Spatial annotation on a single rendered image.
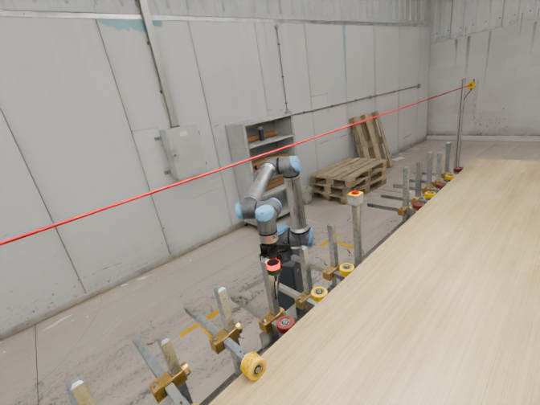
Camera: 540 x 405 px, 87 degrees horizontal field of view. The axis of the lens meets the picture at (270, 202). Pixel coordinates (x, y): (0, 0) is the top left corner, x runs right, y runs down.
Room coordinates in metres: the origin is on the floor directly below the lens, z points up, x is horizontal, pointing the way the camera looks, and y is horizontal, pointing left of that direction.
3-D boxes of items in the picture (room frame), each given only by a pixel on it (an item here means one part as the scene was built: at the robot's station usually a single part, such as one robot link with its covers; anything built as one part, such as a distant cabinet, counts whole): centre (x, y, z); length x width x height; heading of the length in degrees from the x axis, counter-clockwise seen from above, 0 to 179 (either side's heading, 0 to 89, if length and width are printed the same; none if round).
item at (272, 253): (1.23, 0.04, 1.13); 0.09 x 0.08 x 0.12; 131
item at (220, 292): (0.94, 0.25, 0.94); 0.04 x 0.04 x 0.48; 41
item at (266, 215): (1.24, 0.03, 1.30); 0.10 x 0.09 x 0.12; 163
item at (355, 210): (1.60, -0.52, 0.93); 0.05 x 0.05 x 0.45; 41
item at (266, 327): (1.09, 0.08, 0.85); 0.14 x 0.06 x 0.05; 131
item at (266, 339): (1.14, 0.05, 0.75); 0.26 x 0.01 x 0.10; 131
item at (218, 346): (0.93, 0.27, 0.95); 0.14 x 0.06 x 0.05; 131
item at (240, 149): (4.19, -0.04, 0.78); 0.90 x 0.45 x 1.55; 127
